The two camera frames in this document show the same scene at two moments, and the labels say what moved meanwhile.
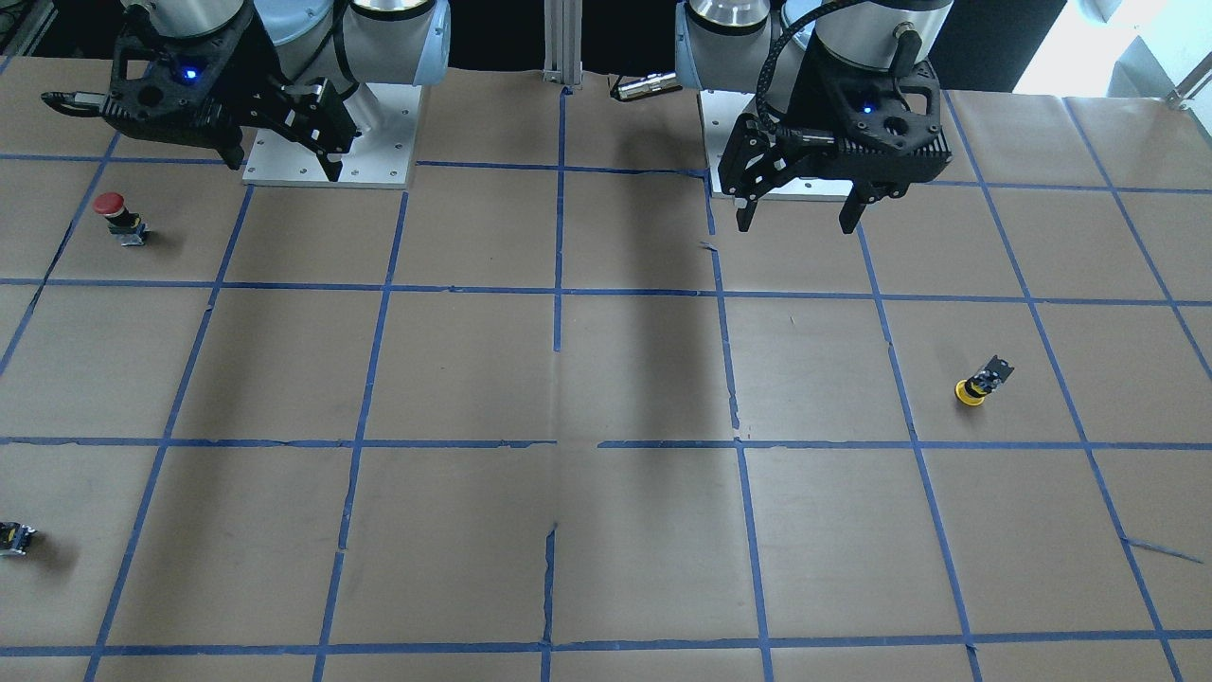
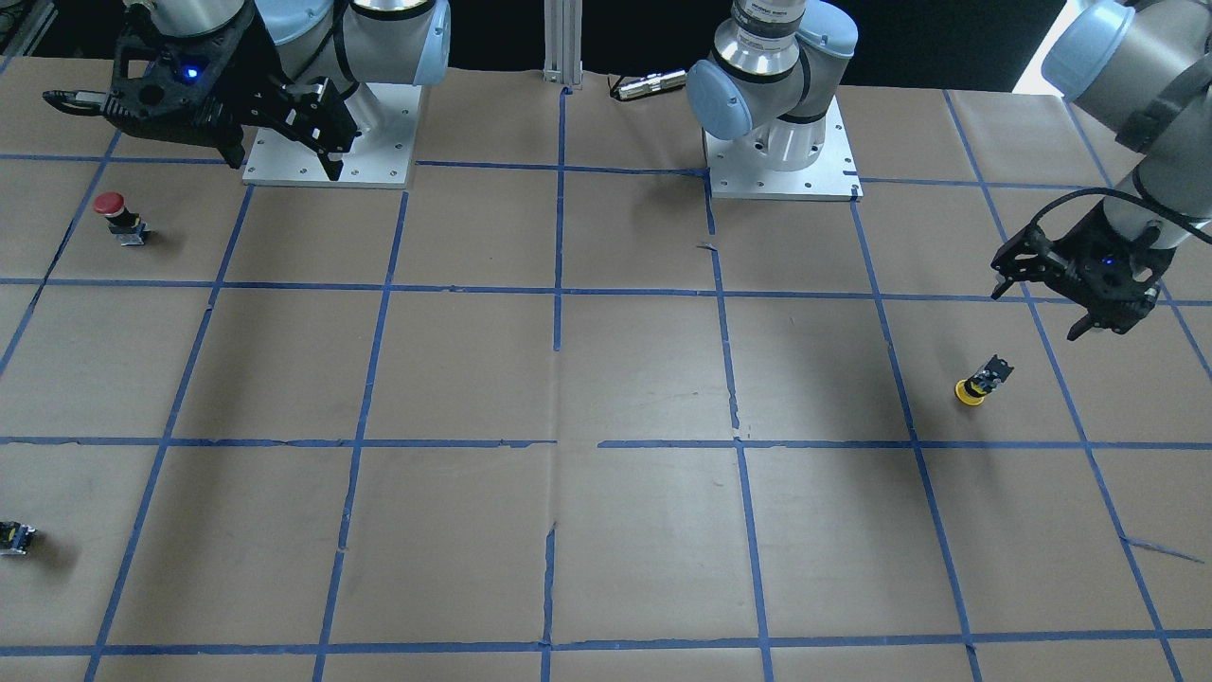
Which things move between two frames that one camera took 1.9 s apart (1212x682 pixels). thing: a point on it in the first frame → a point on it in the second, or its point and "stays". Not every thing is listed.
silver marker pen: [654, 84] stays
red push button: [125, 225] stays
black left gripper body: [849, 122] → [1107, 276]
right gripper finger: [329, 129] stays
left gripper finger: [763, 161] → [1019, 257]
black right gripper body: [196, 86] stays
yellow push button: [971, 391] stays
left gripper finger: [864, 192] → [1080, 326]
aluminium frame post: [562, 28] stays
